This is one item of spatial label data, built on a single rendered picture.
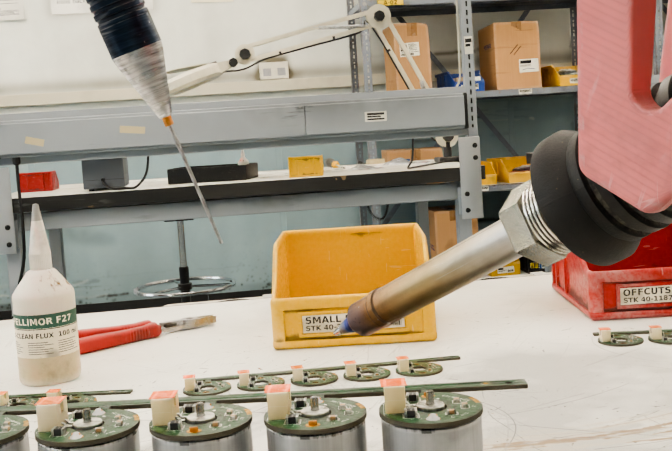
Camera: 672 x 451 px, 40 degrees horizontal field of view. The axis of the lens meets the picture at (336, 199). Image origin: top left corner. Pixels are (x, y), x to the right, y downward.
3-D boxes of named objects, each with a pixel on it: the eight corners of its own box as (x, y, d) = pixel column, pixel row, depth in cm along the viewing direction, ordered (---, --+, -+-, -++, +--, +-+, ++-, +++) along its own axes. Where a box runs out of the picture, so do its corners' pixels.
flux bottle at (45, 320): (10, 388, 50) (-6, 208, 50) (30, 372, 54) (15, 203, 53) (72, 384, 50) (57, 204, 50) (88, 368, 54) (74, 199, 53)
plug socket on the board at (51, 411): (68, 431, 22) (66, 404, 22) (34, 433, 22) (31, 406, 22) (79, 420, 23) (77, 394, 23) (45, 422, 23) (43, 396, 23)
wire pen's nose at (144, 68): (135, 127, 20) (106, 62, 19) (181, 108, 20) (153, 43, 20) (149, 125, 19) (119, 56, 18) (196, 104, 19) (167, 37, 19)
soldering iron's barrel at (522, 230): (347, 361, 20) (571, 249, 15) (321, 294, 20) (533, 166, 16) (393, 346, 21) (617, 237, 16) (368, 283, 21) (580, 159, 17)
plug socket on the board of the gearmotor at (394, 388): (417, 413, 22) (415, 385, 22) (381, 415, 22) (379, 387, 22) (415, 403, 23) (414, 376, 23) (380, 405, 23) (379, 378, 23)
